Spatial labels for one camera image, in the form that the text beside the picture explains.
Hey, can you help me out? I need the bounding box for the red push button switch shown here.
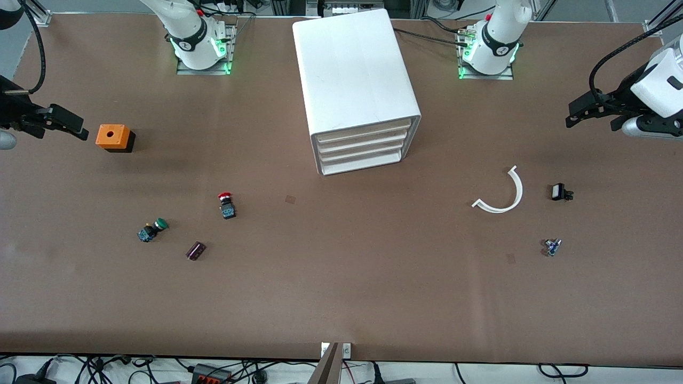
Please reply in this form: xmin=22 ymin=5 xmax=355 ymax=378
xmin=218 ymin=192 xmax=237 ymax=220

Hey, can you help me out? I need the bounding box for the white plastic drawer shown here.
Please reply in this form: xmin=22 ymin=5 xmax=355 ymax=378
xmin=316 ymin=130 xmax=412 ymax=154
xmin=318 ymin=140 xmax=409 ymax=164
xmin=320 ymin=149 xmax=404 ymax=175
xmin=315 ymin=117 xmax=415 ymax=143

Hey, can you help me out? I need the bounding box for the white drawer cabinet housing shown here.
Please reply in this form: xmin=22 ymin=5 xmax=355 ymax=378
xmin=292 ymin=8 xmax=422 ymax=177

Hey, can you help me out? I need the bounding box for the orange box with hole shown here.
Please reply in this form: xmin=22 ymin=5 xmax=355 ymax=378
xmin=96 ymin=124 xmax=136 ymax=154

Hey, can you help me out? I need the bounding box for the white curved plastic strip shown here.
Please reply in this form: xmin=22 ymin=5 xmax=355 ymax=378
xmin=472 ymin=165 xmax=524 ymax=214

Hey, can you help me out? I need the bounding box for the black power strip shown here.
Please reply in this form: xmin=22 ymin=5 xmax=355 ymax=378
xmin=191 ymin=364 xmax=233 ymax=384

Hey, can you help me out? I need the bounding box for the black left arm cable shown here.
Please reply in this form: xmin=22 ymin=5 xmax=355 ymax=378
xmin=589 ymin=24 xmax=683 ymax=107

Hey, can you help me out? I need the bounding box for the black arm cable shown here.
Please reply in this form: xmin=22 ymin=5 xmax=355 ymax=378
xmin=589 ymin=24 xmax=683 ymax=107
xmin=16 ymin=0 xmax=47 ymax=95

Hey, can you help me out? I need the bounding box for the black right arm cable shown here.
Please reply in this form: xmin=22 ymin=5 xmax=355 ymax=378
xmin=16 ymin=0 xmax=47 ymax=95

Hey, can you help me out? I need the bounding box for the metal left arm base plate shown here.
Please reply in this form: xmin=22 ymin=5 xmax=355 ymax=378
xmin=458 ymin=27 xmax=515 ymax=81

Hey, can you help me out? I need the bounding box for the green push button switch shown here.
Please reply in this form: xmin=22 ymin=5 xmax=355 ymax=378
xmin=137 ymin=218 xmax=169 ymax=243

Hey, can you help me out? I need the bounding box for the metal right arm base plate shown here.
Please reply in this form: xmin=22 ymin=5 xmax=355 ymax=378
xmin=176 ymin=24 xmax=236 ymax=76

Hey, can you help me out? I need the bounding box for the black cable behind cabinet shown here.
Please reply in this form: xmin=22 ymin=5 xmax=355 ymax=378
xmin=420 ymin=16 xmax=473 ymax=35
xmin=394 ymin=28 xmax=475 ymax=50

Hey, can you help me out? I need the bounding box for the black looped cable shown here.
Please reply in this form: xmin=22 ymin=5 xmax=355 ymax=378
xmin=538 ymin=363 xmax=590 ymax=379

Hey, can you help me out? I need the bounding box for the white table edge bracket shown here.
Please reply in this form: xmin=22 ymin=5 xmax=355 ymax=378
xmin=320 ymin=342 xmax=353 ymax=358

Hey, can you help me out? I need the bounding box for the brown camera post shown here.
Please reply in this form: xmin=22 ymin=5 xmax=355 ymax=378
xmin=307 ymin=342 xmax=343 ymax=384

